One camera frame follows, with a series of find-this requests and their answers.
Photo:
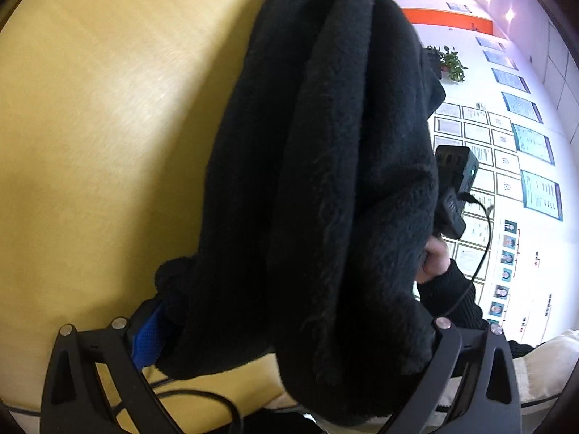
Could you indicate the beige vest torso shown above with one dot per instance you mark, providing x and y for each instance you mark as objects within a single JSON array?
[{"x": 541, "y": 374}]

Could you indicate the black fleece jacket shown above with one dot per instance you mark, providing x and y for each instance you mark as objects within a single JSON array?
[{"x": 319, "y": 198}]

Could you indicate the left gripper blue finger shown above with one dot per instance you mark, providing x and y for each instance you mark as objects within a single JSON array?
[{"x": 145, "y": 343}]

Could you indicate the potted plant on black stand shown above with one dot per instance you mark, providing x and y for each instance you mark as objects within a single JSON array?
[{"x": 445, "y": 61}]

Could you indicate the person's right hand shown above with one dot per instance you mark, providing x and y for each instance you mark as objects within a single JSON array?
[{"x": 436, "y": 261}]

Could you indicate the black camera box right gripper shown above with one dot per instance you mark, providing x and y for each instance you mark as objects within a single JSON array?
[{"x": 457, "y": 168}]

